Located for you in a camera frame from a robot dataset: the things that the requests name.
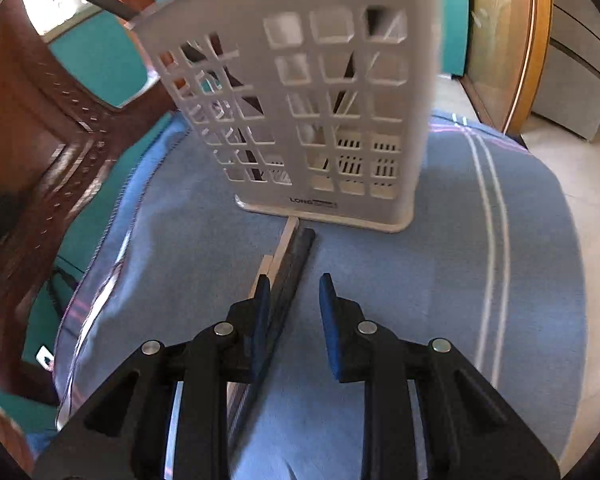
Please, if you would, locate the wood-framed glass sliding door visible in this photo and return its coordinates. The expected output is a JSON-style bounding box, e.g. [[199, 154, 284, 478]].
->
[[457, 0, 553, 148]]

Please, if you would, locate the carved wooden chair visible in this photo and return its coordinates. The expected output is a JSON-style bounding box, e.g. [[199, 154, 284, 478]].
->
[[0, 0, 191, 476]]

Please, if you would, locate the grey refrigerator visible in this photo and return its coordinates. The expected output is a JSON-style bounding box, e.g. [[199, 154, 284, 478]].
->
[[530, 0, 600, 142]]

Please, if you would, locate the blue plaid cloth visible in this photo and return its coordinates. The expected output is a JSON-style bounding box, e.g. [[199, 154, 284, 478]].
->
[[55, 107, 588, 480]]

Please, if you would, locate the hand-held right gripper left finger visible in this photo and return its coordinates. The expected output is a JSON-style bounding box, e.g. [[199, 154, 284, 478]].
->
[[32, 275, 272, 480]]

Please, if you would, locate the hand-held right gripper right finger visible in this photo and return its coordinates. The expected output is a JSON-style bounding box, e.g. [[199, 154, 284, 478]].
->
[[319, 273, 561, 480]]

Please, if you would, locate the white chopstick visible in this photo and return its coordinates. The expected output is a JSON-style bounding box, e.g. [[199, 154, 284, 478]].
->
[[226, 216, 300, 428]]

